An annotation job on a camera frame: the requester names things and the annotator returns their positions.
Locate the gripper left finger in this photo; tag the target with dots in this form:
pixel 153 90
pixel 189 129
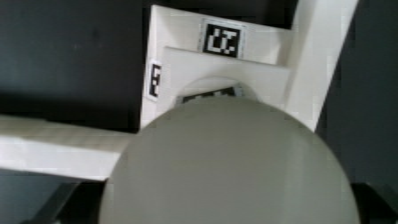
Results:
pixel 72 207

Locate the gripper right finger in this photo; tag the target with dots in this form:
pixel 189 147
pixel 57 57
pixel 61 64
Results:
pixel 377 203

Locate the white lamp bulb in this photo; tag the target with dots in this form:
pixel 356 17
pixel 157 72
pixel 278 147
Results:
pixel 228 165

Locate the white lamp base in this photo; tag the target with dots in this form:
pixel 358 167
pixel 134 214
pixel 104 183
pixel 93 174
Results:
pixel 216 57

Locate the white U-shaped frame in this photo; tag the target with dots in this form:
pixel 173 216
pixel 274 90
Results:
pixel 73 151

